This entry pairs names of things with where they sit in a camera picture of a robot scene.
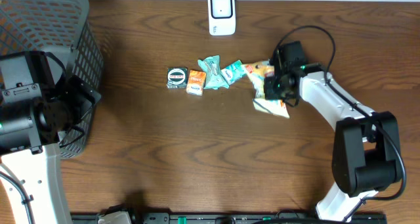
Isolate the yellow snack bag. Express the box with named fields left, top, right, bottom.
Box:
left=241, top=60, right=289, bottom=118

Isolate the teal tissue pack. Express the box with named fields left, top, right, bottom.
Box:
left=221, top=60, right=246, bottom=85

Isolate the teal snack packet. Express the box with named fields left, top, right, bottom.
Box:
left=198, top=55, right=229, bottom=90

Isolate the orange tissue pack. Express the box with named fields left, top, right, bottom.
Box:
left=186, top=70, right=206, bottom=96

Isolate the round clear packaged item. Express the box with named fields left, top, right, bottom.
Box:
left=167, top=67, right=188, bottom=89

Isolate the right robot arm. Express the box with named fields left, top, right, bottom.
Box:
left=263, top=64, right=407, bottom=222

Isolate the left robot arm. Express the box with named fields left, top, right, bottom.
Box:
left=1, top=51, right=101, bottom=223

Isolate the dark grey plastic basket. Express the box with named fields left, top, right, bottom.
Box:
left=1, top=0, right=104, bottom=158

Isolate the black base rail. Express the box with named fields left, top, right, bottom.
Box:
left=70, top=212, right=388, bottom=224

